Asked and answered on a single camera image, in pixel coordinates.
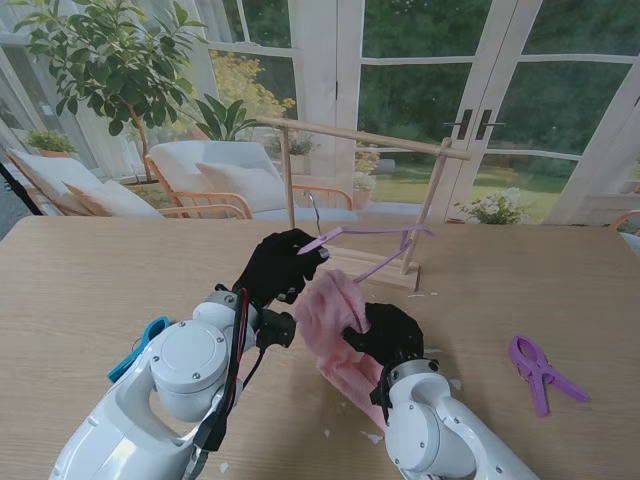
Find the pink square towel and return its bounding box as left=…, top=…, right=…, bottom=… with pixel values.
left=293, top=269, right=389, bottom=432

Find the black stand pole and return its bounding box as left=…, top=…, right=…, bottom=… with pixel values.
left=0, top=162, right=42, bottom=217

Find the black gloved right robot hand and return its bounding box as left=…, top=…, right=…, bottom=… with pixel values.
left=342, top=301, right=427, bottom=371

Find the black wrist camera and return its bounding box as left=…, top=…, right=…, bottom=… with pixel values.
left=369, top=369, right=394, bottom=417
left=254, top=308, right=298, bottom=349

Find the blue clothes peg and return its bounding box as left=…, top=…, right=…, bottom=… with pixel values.
left=107, top=316, right=171, bottom=384

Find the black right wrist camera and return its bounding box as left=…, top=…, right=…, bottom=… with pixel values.
left=369, top=369, right=394, bottom=417

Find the purple clothes peg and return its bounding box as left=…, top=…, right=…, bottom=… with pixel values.
left=508, top=334, right=591, bottom=419

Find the wooden drying rack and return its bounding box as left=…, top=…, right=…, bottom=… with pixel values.
left=255, top=115, right=474, bottom=294

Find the lilac plastic clothes hanger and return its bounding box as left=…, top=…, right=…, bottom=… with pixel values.
left=297, top=192, right=436, bottom=287

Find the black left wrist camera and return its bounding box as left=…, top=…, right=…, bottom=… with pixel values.
left=254, top=308, right=298, bottom=349

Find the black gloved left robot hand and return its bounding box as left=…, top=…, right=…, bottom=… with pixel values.
left=232, top=228, right=331, bottom=309

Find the printed garden window backdrop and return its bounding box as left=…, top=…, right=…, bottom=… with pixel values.
left=0, top=0, right=640, bottom=236

